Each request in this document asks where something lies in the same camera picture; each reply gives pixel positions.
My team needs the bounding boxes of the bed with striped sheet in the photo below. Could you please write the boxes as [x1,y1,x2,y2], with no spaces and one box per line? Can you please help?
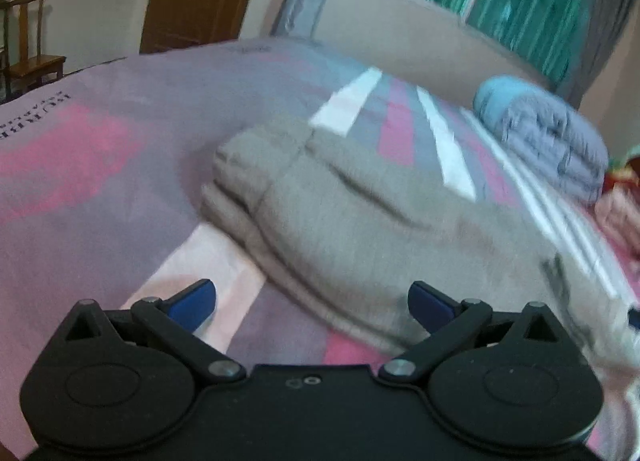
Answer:
[0,37,640,461]

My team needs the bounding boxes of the wooden chair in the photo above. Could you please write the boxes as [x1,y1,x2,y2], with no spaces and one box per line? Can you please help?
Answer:
[0,0,67,102]

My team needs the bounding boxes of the grey pants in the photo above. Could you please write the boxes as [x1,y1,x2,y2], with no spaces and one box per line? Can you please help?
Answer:
[200,118,640,374]

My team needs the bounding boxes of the colourful patterned cloth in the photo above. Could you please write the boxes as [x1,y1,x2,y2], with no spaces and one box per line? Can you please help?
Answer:
[604,155,640,192]

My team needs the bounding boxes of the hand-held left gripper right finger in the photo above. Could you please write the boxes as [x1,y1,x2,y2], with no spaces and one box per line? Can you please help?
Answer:
[378,281,569,385]

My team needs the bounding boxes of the folded light blue duvet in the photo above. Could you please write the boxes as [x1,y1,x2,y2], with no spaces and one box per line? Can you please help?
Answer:
[472,75,611,205]

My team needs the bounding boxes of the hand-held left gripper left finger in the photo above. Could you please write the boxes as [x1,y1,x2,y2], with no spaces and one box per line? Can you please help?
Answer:
[62,279,247,385]

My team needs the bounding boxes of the folded pink blanket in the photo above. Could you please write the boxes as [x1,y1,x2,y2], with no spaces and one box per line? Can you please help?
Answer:
[594,186,640,258]

